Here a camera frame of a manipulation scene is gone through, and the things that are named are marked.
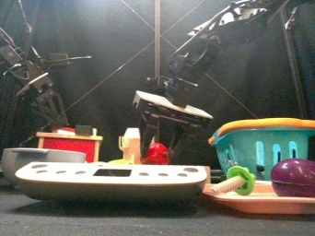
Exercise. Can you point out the red toy pepper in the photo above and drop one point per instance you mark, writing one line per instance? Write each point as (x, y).
(157, 155)

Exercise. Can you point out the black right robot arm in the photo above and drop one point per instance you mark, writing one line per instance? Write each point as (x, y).
(245, 14)

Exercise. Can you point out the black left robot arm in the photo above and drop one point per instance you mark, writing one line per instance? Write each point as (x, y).
(24, 66)

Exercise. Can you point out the red wooden toy stove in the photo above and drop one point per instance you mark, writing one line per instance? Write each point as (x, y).
(69, 146)

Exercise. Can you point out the yellow toy fork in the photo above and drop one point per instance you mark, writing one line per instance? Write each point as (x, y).
(123, 143)

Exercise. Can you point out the red white toy piece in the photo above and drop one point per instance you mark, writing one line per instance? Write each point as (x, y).
(65, 130)

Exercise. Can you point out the black block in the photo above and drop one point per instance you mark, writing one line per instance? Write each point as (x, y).
(84, 129)

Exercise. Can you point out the yellow-green toy piece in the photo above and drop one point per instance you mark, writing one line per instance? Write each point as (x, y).
(119, 161)

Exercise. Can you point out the teal basket with orange rim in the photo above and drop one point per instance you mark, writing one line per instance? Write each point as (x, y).
(245, 144)

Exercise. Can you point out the grey toy pot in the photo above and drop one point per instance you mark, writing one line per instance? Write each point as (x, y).
(28, 158)

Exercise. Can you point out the white grey toy scale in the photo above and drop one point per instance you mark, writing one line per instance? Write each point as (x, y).
(111, 182)

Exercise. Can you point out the green toy screw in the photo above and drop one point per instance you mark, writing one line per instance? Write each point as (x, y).
(241, 181)

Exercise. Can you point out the pink plastic tray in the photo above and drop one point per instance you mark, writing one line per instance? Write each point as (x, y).
(261, 202)

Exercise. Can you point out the purple toy plum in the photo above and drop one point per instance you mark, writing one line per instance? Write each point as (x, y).
(295, 178)

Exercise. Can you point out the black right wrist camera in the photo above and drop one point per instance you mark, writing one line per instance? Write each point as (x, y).
(192, 60)

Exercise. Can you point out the vertical metal frame pole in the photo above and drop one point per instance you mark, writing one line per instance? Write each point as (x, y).
(157, 37)

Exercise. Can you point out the slanted black frame pole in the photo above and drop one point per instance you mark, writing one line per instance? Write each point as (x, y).
(292, 61)

